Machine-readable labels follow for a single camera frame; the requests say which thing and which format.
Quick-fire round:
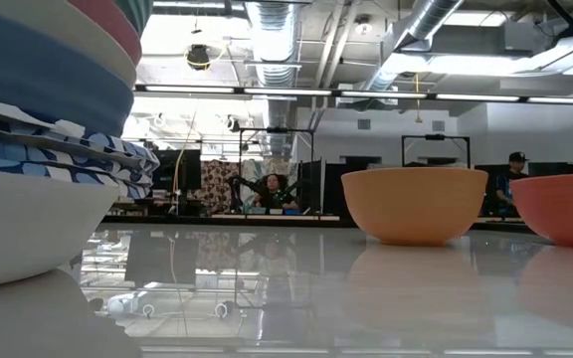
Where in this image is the black partition panel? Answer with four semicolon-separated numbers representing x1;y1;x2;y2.
321;154;382;218

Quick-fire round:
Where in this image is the rectangular grey ceiling duct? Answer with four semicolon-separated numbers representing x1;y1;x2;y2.
398;22;556;57

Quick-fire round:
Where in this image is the round ceiling fixture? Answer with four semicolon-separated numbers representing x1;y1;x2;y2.
354;14;374;35

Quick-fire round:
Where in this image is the seated person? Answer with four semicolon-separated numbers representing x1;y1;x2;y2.
252;173;300;211

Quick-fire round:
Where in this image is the blue plastic bowl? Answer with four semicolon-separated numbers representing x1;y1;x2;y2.
0;4;135;138

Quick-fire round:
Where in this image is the black ceiling dome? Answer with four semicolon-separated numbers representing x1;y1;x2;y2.
185;43;212;71

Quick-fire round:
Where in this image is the orange plastic bowl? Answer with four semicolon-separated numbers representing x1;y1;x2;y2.
340;166;489;247

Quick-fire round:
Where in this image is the slanted silver ceiling duct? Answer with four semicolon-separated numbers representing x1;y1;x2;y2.
365;0;467;93

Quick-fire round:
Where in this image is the coral plastic bowl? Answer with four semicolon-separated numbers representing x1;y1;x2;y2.
508;172;573;249

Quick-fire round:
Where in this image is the black bar with light strips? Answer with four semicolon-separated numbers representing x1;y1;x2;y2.
131;83;573;106

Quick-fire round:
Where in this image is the black station frame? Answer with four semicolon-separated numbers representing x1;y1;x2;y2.
401;132;473;169
238;126;316;216

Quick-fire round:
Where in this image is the pink plastic bowl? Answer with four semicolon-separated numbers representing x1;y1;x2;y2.
67;0;143;67

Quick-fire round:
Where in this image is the brown patterned curtain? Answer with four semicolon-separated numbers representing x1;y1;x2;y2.
201;159;241;216

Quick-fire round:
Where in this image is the round silver ceiling duct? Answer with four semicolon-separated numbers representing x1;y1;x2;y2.
244;0;302;131

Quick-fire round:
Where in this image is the person with cap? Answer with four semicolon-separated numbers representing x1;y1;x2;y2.
494;150;531;218

